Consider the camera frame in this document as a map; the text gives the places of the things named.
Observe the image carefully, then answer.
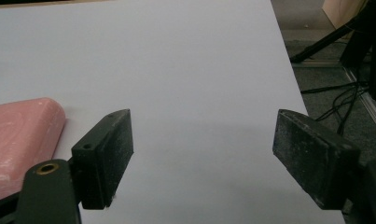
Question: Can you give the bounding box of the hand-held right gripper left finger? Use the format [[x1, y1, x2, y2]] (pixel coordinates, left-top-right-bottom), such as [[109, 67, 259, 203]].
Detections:
[[71, 108, 134, 210]]

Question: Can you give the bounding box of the pink soap bar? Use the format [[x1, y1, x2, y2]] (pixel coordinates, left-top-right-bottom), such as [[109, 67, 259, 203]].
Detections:
[[0, 97, 67, 203]]

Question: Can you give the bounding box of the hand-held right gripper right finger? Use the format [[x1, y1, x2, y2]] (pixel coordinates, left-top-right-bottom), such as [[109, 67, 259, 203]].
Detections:
[[272, 108, 362, 210]]

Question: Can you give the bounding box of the black stand leg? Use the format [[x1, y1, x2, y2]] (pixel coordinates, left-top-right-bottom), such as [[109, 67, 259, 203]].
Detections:
[[289, 21, 357, 64]]

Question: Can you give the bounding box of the black floor cable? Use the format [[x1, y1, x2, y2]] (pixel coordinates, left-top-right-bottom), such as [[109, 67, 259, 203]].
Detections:
[[300, 81, 370, 135]]

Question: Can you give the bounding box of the black equipment stand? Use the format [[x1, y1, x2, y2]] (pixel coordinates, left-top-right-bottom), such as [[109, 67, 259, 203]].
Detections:
[[339, 0, 376, 110]]

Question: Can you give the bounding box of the metal floor rail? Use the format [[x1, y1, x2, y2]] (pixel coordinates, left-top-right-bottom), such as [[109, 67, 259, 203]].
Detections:
[[343, 66, 376, 138]]

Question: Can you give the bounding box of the light wooden board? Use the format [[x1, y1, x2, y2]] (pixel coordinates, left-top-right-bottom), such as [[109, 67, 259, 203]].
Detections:
[[321, 0, 369, 30]]

